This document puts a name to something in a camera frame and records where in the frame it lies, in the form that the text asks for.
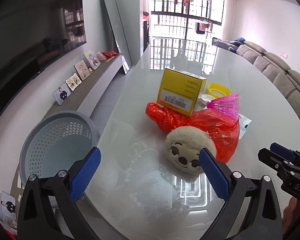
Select white bottle cap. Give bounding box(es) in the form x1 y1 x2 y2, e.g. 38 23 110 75
199 94 217 106

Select clothes on drying rack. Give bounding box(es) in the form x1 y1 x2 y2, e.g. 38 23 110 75
195 21 213 34

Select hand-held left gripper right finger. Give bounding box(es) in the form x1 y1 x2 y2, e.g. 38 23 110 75
199 147 283 240

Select person's right forearm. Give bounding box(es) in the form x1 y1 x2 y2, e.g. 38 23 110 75
281 196 300 238

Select scalloped white photo frame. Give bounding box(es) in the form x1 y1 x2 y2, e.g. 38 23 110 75
65 73 81 91

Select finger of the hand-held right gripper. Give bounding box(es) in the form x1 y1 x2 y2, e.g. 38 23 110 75
269 142 295 162
258 148 287 173

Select cream plush toy head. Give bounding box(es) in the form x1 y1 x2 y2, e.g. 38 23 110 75
164 126 217 177

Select red plastic bag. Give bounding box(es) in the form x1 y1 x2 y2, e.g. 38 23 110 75
146 102 240 162

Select grey television cabinet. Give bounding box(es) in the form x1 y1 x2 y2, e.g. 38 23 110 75
10 53 123 200

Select grey sofa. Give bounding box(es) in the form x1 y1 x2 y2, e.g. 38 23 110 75
236 41 300 128

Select pink plastic mesh cone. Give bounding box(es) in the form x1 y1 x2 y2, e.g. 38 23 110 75
206 92 240 118

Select light blue packet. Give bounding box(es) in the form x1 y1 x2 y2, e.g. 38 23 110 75
236 113 252 139

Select checked pillow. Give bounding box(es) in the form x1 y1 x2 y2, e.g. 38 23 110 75
212 37 237 53

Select yellow cardboard box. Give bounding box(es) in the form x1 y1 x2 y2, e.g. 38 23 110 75
157 68 207 117

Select portrait photo frame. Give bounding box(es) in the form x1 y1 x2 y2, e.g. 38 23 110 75
0 191 17 216
53 83 71 105

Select white figure picture frame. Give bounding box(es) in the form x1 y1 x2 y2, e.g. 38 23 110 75
84 51 101 70

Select black curved television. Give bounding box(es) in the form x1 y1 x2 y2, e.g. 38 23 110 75
0 0 87 133

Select yellow oval plastic ring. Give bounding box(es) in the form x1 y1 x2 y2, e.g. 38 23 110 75
208 82 231 99

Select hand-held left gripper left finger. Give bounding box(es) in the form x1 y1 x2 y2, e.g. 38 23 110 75
17 147 102 240

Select red folded cloth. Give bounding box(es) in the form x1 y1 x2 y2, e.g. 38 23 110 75
101 51 115 62

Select cartoon picture frame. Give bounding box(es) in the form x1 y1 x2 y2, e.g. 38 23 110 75
74 60 90 81

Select tall leaning mirror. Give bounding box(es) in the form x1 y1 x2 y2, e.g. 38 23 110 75
101 0 133 75

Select grey perforated plastic basket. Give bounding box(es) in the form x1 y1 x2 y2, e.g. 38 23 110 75
19 111 100 208

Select balcony window grille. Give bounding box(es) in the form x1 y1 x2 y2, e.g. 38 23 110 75
150 0 225 40

